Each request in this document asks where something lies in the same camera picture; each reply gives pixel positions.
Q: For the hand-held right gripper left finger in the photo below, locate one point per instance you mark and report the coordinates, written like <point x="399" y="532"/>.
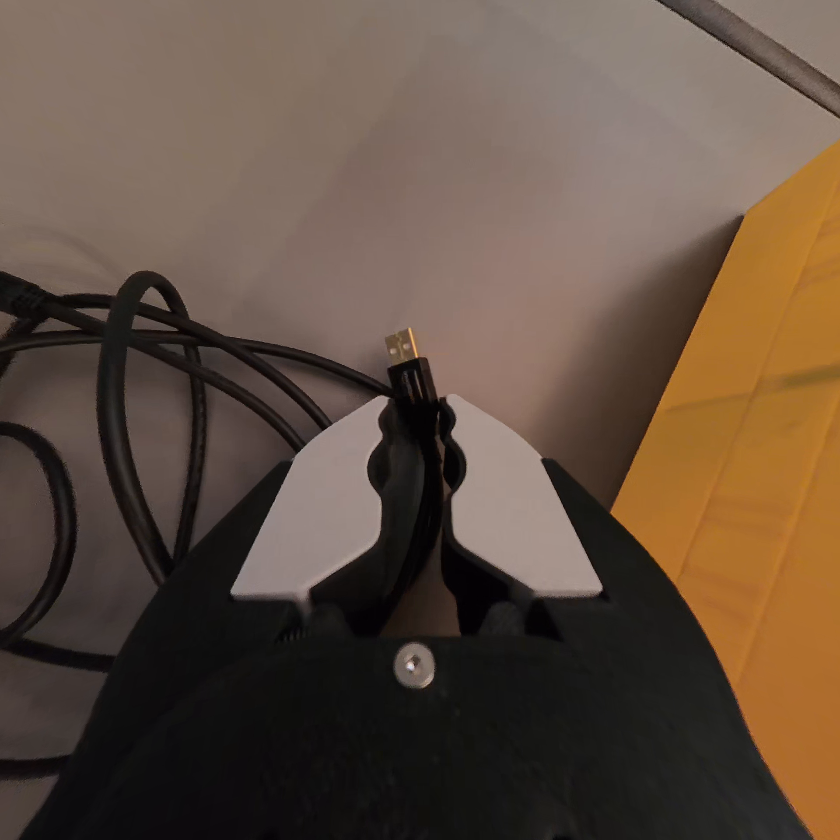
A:
<point x="308" y="525"/>

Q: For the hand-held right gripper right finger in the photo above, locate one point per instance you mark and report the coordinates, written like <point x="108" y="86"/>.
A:
<point x="518" y="525"/>

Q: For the yellow plastic bin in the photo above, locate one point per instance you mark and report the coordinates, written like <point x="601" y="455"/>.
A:
<point x="754" y="459"/>

